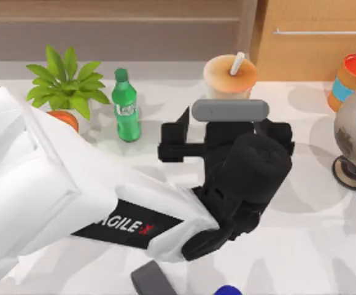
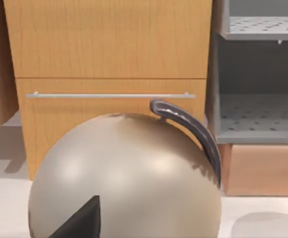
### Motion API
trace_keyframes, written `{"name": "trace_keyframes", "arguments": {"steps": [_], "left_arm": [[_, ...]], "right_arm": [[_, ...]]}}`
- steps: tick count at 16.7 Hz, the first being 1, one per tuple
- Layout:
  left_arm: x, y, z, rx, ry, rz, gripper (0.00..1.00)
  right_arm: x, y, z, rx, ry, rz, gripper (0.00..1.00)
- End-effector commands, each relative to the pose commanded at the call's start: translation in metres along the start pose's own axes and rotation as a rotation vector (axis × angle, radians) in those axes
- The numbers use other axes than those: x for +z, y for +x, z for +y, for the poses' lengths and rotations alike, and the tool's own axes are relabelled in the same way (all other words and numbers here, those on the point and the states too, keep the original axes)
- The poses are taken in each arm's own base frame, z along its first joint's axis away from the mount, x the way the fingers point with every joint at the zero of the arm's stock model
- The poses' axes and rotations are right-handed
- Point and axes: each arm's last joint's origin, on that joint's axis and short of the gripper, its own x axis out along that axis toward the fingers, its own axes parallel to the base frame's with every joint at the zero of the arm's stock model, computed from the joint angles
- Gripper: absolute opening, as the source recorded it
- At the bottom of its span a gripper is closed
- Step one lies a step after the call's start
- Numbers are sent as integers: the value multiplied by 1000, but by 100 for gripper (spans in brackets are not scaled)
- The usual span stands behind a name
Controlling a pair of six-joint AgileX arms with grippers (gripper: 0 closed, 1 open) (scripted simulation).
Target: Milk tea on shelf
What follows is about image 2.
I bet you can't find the long metal handle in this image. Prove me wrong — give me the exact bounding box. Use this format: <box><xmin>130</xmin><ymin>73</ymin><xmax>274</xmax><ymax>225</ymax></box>
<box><xmin>25</xmin><ymin>91</ymin><xmax>196</xmax><ymax>100</ymax></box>

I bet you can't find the wooden cupboard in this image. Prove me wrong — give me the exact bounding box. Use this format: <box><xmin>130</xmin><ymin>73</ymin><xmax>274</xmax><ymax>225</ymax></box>
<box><xmin>2</xmin><ymin>0</ymin><xmax>216</xmax><ymax>79</ymax></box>

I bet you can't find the beige round kettle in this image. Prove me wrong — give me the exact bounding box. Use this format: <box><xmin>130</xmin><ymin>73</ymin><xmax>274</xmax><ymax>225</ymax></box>
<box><xmin>27</xmin><ymin>98</ymin><xmax>222</xmax><ymax>238</ymax></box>

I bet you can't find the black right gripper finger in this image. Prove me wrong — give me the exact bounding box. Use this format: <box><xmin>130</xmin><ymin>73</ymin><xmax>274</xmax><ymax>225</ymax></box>
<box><xmin>49</xmin><ymin>195</ymin><xmax>100</xmax><ymax>238</ymax></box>

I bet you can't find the pale wooden drawer front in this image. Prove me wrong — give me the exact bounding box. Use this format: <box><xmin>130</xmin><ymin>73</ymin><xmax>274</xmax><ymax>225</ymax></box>
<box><xmin>217</xmin><ymin>142</ymin><xmax>288</xmax><ymax>197</ymax></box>

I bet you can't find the grey pierced shelf unit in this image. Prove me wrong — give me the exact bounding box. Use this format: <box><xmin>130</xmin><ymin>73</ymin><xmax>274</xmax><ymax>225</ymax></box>
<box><xmin>205</xmin><ymin>0</ymin><xmax>288</xmax><ymax>144</ymax></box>

